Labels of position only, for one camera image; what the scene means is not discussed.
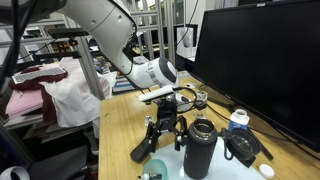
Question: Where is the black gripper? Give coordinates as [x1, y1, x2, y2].
[143, 99, 188, 155]

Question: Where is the black Expo marker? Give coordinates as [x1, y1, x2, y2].
[138, 172, 163, 180]

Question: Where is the black thermos bottle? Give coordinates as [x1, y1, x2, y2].
[183, 118, 219, 180]

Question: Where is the stack of books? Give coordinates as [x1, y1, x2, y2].
[112, 75, 135, 95]

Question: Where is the white mat sheet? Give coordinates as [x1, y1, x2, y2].
[149, 136, 268, 180]

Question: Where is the blue bottle white cap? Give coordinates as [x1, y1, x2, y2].
[228, 108, 250, 132]

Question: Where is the black thermos lid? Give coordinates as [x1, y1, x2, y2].
[219, 127, 262, 168]

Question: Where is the black tape piece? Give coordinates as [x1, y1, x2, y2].
[241, 156, 258, 169]

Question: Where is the white cloth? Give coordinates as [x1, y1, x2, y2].
[39, 56, 118, 128]

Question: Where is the white round cap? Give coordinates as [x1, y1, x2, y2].
[258, 163, 275, 178]

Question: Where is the dark red cloth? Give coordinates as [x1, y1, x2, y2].
[8, 64, 69, 123]

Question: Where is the large black monitor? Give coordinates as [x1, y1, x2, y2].
[191, 0, 320, 153]

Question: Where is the grey keyboard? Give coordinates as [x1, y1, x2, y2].
[12, 66, 68, 84]

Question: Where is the pink cloth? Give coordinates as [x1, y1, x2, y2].
[4, 88, 44, 116]

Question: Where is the white tape roll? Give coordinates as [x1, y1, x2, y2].
[0, 165, 31, 180]

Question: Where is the aluminium extrusion frame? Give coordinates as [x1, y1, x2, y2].
[0, 0, 178, 101]

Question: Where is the black bar camera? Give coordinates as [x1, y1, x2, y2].
[48, 27, 90, 39]

